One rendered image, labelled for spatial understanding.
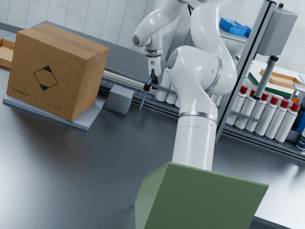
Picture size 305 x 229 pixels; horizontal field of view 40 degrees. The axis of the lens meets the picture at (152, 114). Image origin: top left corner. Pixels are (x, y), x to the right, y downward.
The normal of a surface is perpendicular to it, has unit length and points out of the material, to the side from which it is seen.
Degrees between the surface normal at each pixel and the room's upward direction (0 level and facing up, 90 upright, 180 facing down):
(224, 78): 73
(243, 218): 90
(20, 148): 0
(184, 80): 98
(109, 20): 90
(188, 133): 56
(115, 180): 0
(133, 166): 0
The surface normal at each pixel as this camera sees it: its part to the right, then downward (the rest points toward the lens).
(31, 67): -0.27, 0.33
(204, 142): 0.45, -0.25
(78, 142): 0.29, -0.87
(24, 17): 0.07, 0.44
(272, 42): 0.70, 0.48
